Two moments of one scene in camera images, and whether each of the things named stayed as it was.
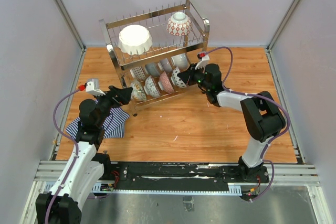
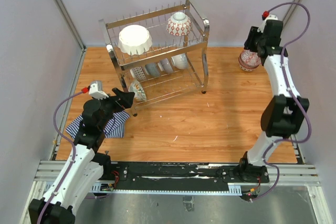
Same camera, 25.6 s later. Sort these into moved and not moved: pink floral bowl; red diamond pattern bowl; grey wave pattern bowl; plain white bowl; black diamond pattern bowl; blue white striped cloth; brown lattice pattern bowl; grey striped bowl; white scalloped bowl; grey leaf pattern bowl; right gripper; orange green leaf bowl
Moved: pink floral bowl; right gripper; black diamond pattern bowl; grey leaf pattern bowl
Not moved: white scalloped bowl; grey wave pattern bowl; brown lattice pattern bowl; plain white bowl; orange green leaf bowl; grey striped bowl; red diamond pattern bowl; blue white striped cloth
